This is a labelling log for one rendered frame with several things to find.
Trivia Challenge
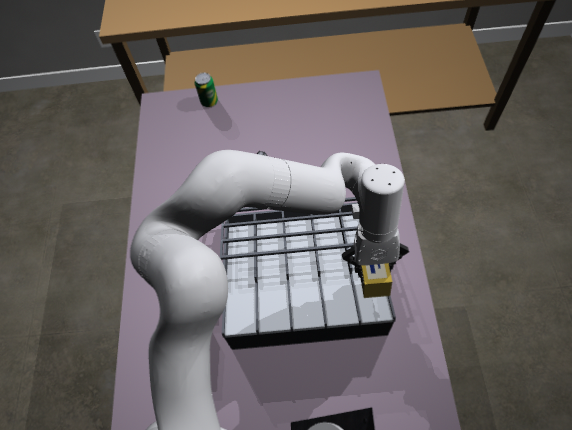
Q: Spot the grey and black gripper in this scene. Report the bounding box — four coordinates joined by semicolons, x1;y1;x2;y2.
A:
342;228;409;278

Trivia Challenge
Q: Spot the green drink can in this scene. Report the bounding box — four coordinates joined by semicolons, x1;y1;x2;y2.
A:
195;73;218;107

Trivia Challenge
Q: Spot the yellow butter carton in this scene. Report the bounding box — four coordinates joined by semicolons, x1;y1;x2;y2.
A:
360;263;392;298

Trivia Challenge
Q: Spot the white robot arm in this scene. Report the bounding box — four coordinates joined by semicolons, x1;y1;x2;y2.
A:
130;150;405;430

